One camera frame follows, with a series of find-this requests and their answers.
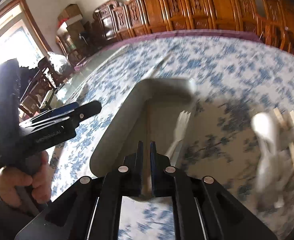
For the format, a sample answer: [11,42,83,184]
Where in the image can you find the carved wooden sofa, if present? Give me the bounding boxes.
[91,0,294,54]

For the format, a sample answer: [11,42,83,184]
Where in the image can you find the dark wooden chair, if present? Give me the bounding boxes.
[19,57,71,118]

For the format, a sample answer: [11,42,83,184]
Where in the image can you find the person's left hand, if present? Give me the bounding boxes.
[0,151,52,208]

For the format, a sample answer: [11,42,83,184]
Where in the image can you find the blue floral tablecloth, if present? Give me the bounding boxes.
[47,35,294,240]

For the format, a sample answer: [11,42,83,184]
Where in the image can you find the stacked cardboard boxes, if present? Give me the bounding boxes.
[56,4,89,61]

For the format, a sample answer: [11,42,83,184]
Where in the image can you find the grey metal utensil tray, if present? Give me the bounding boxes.
[90,78,197,201]

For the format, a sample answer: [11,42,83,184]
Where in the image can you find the white plastic spoon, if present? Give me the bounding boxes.
[251,112,279,193]

